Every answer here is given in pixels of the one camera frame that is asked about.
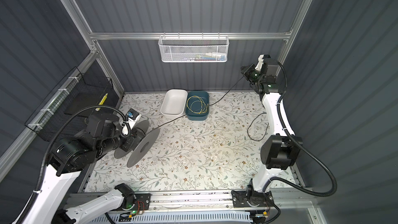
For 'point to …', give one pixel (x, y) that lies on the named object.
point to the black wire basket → (78, 92)
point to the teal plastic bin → (191, 116)
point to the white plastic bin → (174, 103)
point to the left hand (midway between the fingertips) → (133, 129)
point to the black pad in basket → (75, 102)
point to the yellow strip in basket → (102, 100)
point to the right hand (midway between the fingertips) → (242, 67)
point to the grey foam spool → (143, 141)
